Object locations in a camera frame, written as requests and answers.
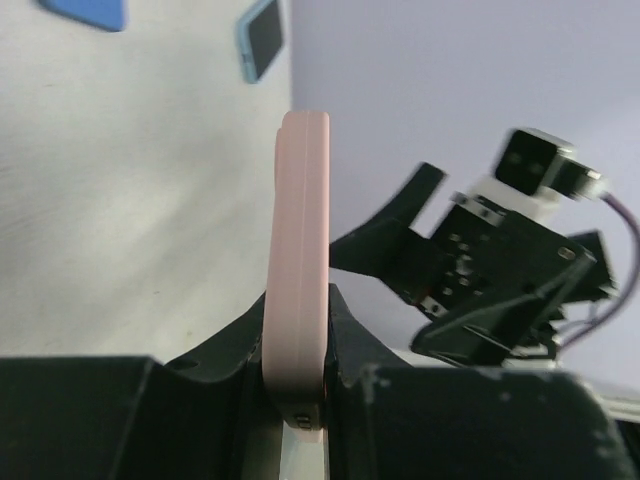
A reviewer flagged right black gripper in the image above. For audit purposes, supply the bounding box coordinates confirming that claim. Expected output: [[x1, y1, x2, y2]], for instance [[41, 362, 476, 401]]
[[329, 163, 595, 367]]

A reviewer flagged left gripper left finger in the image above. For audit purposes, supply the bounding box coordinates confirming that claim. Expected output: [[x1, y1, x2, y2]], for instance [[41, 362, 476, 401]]
[[1, 301, 280, 480]]

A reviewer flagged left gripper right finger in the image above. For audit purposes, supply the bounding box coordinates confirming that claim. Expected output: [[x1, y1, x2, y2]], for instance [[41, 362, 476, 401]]
[[327, 286, 635, 479]]

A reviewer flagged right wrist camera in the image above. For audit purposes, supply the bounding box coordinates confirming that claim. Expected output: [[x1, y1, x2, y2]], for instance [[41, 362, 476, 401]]
[[469, 128, 609, 224]]

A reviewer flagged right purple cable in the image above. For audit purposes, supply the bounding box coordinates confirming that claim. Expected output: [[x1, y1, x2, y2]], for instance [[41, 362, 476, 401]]
[[554, 192, 640, 351]]

